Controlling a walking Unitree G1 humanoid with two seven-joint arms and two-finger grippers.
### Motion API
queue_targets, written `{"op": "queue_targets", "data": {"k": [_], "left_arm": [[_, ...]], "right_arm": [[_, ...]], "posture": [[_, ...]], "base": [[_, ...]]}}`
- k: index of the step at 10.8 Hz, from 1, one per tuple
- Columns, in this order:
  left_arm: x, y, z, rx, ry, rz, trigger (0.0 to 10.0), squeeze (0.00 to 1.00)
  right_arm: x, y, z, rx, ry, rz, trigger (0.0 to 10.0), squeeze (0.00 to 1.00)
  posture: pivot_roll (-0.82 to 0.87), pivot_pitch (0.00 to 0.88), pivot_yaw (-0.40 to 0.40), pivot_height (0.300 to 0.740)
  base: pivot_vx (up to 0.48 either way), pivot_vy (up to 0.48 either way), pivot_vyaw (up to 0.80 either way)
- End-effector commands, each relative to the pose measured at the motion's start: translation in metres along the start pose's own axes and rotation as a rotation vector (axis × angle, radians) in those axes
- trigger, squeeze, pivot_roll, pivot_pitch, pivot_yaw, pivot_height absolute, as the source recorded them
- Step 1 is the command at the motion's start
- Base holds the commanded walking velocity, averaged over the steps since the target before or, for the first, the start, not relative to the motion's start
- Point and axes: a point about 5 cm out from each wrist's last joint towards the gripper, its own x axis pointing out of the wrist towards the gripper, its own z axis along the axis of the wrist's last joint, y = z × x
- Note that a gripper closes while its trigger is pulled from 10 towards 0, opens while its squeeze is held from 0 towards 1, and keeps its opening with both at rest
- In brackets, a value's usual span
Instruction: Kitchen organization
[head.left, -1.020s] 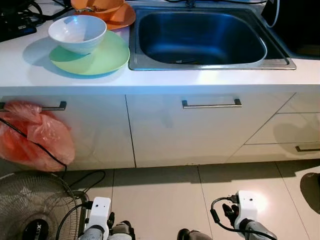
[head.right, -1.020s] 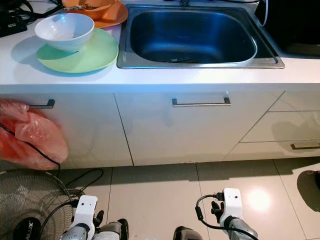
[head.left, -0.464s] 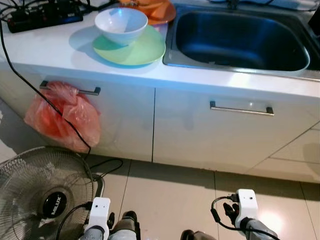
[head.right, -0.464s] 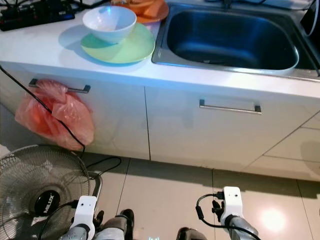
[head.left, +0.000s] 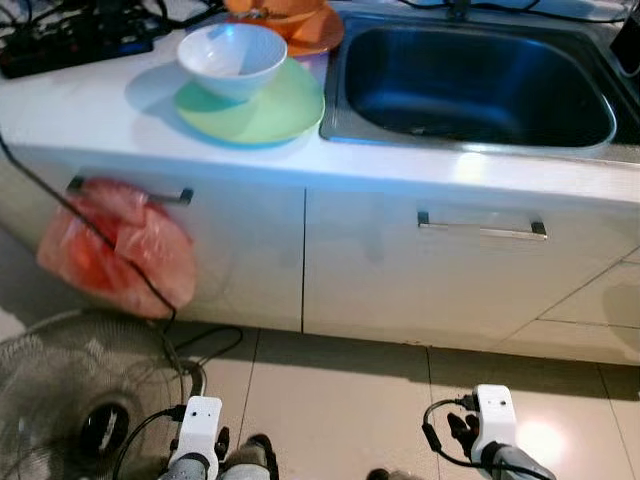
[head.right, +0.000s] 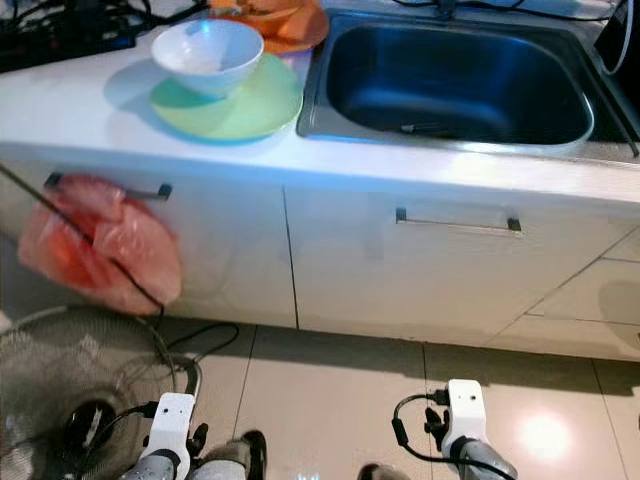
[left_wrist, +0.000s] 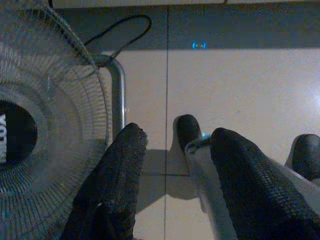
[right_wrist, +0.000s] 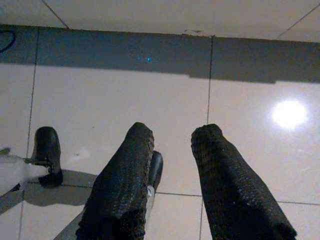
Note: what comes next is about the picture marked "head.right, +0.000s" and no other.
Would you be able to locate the light green plate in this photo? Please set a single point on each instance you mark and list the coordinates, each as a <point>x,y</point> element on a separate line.
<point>260,110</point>

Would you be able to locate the white ceramic bowl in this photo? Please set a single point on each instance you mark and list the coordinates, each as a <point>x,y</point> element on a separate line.
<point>205,55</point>

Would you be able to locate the white kitchen cabinet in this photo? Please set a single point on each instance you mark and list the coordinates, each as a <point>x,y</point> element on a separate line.
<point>360,280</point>

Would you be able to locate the black kitchen appliance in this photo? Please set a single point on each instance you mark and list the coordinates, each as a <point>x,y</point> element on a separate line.
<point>628,30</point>

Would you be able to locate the grey left robot leg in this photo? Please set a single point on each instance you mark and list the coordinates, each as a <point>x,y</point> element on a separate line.
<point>230,460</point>

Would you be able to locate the grey robot leg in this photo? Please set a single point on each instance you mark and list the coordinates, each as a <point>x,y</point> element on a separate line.
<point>230,460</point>
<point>380,472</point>

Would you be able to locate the grey right robot leg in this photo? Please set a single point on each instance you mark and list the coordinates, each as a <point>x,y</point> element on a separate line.
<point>380,472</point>

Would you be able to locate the stainless steel sink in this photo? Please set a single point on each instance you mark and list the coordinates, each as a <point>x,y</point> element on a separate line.
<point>450,80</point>

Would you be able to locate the orange plate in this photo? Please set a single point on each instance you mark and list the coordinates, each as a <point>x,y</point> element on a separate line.
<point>305,35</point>

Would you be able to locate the black power strip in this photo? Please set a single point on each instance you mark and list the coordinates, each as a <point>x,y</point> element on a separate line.
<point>60,45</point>

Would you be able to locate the chrome sink faucet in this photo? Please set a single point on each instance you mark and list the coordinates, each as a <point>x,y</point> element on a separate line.
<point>448,9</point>

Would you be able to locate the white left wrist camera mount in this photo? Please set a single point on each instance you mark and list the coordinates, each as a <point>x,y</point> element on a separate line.
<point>172,415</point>

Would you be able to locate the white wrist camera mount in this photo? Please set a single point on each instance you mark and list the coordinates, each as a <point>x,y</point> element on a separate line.
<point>172,415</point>
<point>465,405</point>

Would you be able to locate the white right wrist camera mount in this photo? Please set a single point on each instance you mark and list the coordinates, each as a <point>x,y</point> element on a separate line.
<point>465,405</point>

